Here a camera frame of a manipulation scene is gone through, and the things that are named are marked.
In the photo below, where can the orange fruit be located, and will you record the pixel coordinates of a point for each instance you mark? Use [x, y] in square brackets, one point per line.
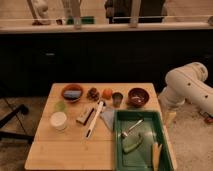
[107, 93]

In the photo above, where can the brown pine cone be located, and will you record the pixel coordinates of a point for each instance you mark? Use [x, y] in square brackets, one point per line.
[93, 94]

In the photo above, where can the orange bowl with blue sponge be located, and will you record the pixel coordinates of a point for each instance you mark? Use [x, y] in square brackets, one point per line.
[72, 92]

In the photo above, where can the yellow wooden utensil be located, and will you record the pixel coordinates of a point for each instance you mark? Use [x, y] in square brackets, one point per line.
[156, 150]

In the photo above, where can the green pepper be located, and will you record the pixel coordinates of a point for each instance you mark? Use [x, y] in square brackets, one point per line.
[130, 144]

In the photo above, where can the white handled knife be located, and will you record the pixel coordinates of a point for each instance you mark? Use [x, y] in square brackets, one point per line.
[93, 122]

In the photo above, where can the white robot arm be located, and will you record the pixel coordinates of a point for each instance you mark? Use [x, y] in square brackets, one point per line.
[187, 82]

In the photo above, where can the clutter on floor right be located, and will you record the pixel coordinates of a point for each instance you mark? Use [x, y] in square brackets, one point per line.
[207, 118]

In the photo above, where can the grey folded cloth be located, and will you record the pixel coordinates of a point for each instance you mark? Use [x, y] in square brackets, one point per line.
[108, 117]

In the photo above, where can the green plastic tray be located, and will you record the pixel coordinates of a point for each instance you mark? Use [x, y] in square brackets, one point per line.
[135, 134]

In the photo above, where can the white cylindrical cup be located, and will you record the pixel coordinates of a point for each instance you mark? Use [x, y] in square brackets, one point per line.
[58, 120]

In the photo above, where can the black chair base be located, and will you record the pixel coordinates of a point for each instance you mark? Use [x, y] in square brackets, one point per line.
[15, 122]

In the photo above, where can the metal spoon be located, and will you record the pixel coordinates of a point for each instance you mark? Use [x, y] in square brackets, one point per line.
[124, 134]

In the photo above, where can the dark red bowl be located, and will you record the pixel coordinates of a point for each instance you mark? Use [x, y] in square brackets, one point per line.
[138, 97]

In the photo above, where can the green round lid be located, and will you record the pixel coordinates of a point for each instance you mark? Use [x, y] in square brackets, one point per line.
[60, 106]

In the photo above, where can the small metal cup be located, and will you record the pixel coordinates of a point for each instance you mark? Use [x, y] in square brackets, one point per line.
[117, 99]

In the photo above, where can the brown wooden block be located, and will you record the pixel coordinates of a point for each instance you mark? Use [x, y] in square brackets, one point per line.
[84, 117]

